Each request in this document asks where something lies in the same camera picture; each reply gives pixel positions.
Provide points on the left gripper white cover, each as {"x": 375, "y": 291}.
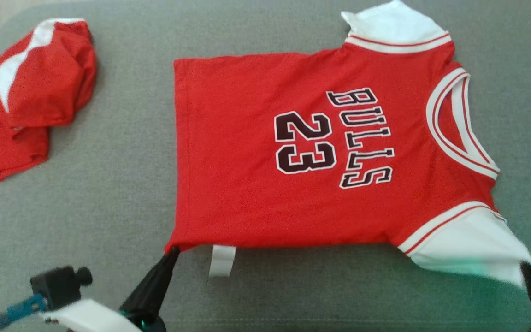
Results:
{"x": 95, "y": 318}

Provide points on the red Bulls 23 jersey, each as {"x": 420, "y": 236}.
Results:
{"x": 247, "y": 161}

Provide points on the red shorts with white stripe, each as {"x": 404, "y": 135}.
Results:
{"x": 49, "y": 83}

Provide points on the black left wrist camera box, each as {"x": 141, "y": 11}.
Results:
{"x": 58, "y": 286}

